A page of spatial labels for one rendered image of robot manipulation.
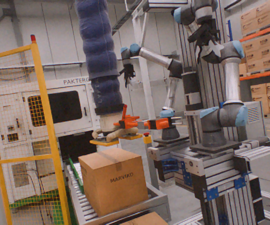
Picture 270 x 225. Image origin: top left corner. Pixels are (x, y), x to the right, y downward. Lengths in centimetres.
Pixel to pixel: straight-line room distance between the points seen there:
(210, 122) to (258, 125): 58
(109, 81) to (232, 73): 79
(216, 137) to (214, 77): 47
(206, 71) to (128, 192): 108
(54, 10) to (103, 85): 995
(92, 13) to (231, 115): 112
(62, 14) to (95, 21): 975
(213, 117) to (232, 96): 16
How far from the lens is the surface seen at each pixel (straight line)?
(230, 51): 155
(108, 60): 164
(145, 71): 493
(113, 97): 161
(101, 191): 180
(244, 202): 200
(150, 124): 120
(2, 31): 1104
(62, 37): 1108
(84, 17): 174
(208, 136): 147
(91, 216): 204
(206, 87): 168
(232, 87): 148
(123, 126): 144
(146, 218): 182
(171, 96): 199
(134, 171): 186
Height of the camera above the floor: 139
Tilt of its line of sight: 3 degrees down
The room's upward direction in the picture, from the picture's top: 10 degrees counter-clockwise
